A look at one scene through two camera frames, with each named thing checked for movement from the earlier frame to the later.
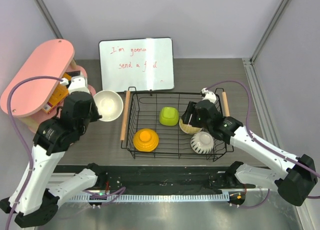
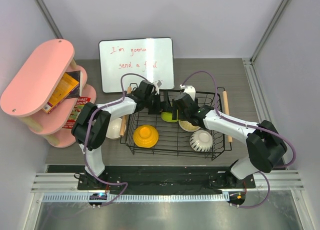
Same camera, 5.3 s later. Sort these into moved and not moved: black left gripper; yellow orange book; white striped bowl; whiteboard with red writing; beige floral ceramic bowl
Moved: black left gripper; beige floral ceramic bowl
Not moved: white striped bowl; whiteboard with red writing; yellow orange book
